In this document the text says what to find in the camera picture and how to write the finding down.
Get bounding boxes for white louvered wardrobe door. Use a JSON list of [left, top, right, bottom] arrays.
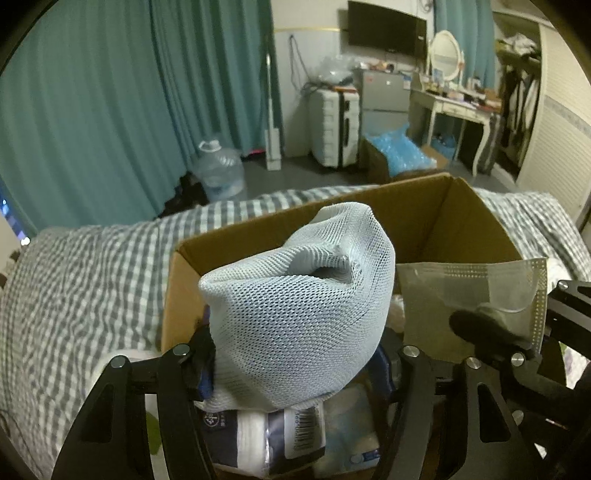
[[512, 18, 591, 217]]

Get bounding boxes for clear water jug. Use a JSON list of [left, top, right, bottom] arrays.
[[191, 136, 246, 202]]

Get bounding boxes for brown cardboard box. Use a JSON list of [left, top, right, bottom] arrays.
[[161, 173, 568, 480]]

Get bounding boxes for hanging clothes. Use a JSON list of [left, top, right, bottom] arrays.
[[499, 60, 541, 153]]

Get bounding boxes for white floral quilted mat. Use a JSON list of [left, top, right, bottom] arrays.
[[88, 346, 591, 480]]

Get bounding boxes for row of cosmetics bottles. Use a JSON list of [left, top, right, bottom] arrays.
[[420, 74, 502, 110]]

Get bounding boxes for black wall cable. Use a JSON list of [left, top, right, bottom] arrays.
[[288, 34, 315, 93]]

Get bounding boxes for grey checked bed sheet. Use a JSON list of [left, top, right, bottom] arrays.
[[0, 185, 591, 480]]

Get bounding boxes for light blue mesh sock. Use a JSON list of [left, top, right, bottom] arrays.
[[198, 202, 397, 411]]

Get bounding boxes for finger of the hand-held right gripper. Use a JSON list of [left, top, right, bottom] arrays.
[[450, 308, 568, 402], [547, 279, 591, 333]]

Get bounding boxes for face mask pack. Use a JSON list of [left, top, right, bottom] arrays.
[[323, 383, 394, 468]]

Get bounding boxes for cardboard box of bags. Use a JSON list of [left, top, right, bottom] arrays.
[[365, 137, 451, 186]]

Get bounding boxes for pile of clothes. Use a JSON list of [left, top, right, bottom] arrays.
[[496, 32, 541, 61]]

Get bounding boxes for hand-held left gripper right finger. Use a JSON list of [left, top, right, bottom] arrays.
[[372, 344, 548, 480]]

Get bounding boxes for white ribbed suitcase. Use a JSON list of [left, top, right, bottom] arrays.
[[308, 88, 361, 169]]

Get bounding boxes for silver mini fridge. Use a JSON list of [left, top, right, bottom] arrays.
[[360, 69, 411, 139]]

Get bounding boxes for black wall television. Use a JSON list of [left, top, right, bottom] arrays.
[[347, 0, 428, 61]]

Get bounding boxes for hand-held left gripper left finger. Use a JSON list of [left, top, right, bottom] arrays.
[[51, 323, 218, 480]]

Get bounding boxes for packaged white socks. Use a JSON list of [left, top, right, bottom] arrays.
[[203, 401, 329, 477]]

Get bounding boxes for white dressing table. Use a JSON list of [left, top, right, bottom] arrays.
[[409, 85, 504, 178]]

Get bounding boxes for white oval vanity mirror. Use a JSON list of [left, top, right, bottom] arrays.
[[427, 30, 464, 86]]

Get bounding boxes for grey face mask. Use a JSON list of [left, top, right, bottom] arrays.
[[396, 257, 549, 361]]

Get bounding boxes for clear plastic bag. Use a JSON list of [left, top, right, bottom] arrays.
[[318, 55, 356, 88]]

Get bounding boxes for black bag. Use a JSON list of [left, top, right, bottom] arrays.
[[159, 171, 209, 218]]

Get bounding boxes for teal curtain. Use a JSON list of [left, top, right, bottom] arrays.
[[0, 0, 195, 234], [434, 0, 498, 61], [152, 0, 283, 160]]

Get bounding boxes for blue plastic bags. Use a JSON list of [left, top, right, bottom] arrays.
[[369, 122, 437, 174]]

